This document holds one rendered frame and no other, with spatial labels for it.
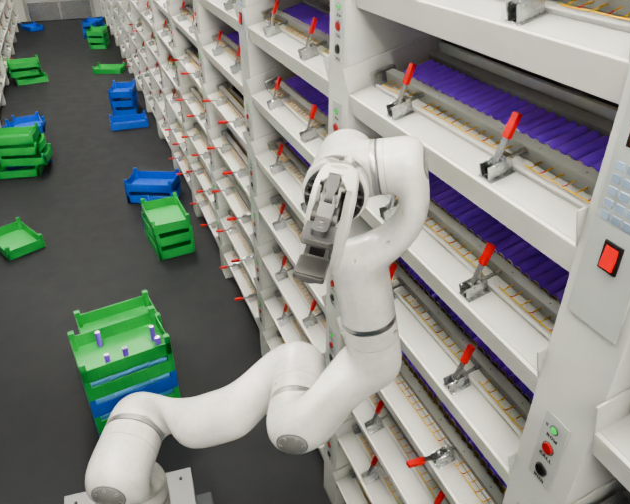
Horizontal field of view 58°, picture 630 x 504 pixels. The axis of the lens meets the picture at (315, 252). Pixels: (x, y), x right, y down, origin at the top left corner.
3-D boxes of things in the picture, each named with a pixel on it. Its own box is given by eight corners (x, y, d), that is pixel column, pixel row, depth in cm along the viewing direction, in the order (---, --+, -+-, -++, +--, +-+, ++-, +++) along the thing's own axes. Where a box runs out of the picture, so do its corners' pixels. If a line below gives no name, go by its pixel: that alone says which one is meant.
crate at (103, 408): (94, 418, 194) (89, 402, 190) (82, 381, 209) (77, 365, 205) (178, 386, 207) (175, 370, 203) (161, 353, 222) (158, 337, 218)
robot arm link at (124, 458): (175, 473, 130) (164, 403, 117) (150, 554, 115) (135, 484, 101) (123, 469, 130) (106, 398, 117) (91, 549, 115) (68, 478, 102)
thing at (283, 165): (330, 259, 142) (317, 215, 134) (259, 167, 189) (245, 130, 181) (401, 226, 145) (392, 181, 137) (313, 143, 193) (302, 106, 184)
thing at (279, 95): (332, 187, 131) (317, 134, 123) (255, 108, 179) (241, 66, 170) (408, 153, 135) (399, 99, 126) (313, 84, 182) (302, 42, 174)
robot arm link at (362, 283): (441, 333, 86) (426, 149, 70) (338, 337, 90) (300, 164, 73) (439, 295, 94) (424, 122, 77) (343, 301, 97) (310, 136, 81)
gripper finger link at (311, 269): (333, 248, 61) (324, 279, 56) (327, 273, 63) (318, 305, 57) (304, 241, 62) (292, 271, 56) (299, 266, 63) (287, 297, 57)
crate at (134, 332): (84, 385, 186) (78, 367, 182) (72, 349, 201) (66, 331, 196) (172, 353, 199) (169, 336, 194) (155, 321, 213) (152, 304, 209)
